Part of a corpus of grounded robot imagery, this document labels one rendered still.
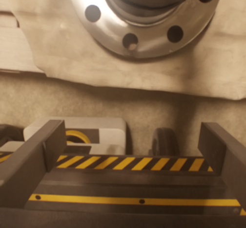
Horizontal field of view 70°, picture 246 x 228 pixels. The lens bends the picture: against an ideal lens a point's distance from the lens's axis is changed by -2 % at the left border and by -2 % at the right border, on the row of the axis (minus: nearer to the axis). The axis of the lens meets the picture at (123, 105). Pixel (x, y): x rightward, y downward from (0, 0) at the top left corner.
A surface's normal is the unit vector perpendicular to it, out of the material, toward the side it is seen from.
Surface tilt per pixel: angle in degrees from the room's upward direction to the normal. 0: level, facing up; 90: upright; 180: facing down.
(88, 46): 55
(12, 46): 0
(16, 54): 0
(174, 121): 0
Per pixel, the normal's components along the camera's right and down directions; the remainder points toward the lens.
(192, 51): -0.45, -0.37
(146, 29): -0.04, 0.30
